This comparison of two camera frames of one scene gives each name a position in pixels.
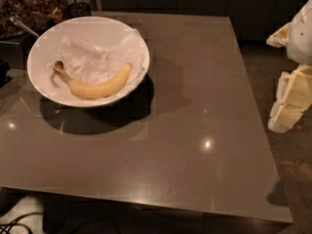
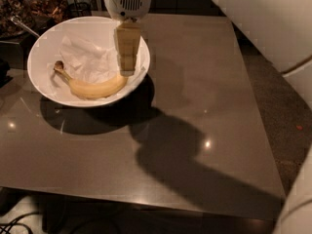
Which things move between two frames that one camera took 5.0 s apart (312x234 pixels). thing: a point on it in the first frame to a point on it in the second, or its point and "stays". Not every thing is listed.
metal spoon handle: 18,20 stays
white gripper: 300,38 to 129,3
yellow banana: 97,91 stays
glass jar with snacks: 16,1 stays
